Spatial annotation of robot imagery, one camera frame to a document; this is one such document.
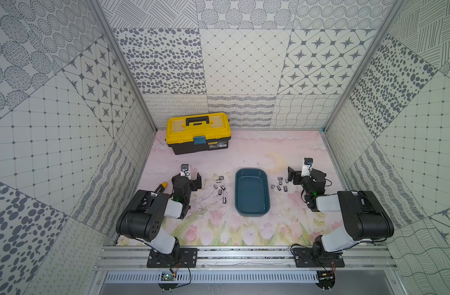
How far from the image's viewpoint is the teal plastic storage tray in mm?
897

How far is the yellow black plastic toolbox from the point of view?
3.25 feet

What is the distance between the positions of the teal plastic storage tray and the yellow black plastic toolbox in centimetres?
24
